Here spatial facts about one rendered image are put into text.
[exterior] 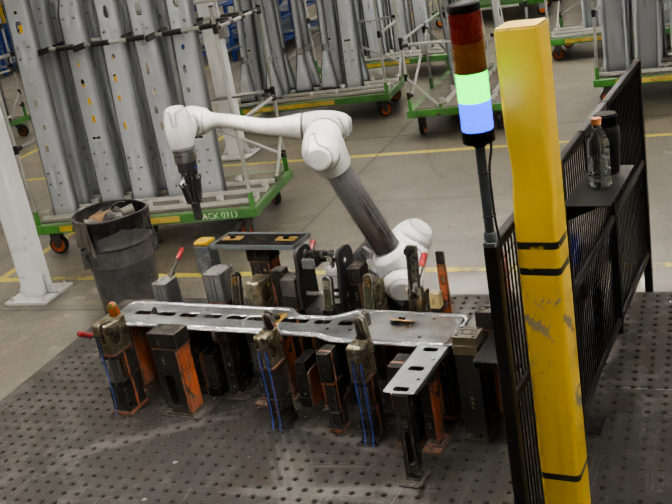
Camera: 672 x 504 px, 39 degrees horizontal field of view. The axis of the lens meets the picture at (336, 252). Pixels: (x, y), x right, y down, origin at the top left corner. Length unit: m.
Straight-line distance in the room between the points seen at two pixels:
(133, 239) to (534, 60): 4.26
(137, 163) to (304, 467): 5.13
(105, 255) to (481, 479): 3.74
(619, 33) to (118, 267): 5.62
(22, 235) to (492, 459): 4.72
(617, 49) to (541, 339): 7.58
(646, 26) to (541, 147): 7.61
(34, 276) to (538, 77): 5.41
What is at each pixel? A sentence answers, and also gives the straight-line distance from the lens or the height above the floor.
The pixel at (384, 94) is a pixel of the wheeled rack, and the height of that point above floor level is 0.27.
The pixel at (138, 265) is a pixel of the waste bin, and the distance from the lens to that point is 6.15.
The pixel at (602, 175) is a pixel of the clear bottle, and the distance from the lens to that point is 2.80.
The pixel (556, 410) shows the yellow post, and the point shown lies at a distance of 2.43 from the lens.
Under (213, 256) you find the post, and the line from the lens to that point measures 3.78.
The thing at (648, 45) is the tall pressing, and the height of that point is 0.52.
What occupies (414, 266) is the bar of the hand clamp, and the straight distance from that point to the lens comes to 3.16.
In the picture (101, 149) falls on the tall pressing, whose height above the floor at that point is 0.75.
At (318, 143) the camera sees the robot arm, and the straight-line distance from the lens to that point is 3.31.
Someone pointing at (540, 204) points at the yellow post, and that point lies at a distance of 2.20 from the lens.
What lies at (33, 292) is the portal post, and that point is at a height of 0.06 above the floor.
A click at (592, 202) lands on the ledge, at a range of 2.70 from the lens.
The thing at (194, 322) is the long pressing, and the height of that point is 1.00.
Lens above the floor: 2.32
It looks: 20 degrees down
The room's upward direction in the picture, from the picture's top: 10 degrees counter-clockwise
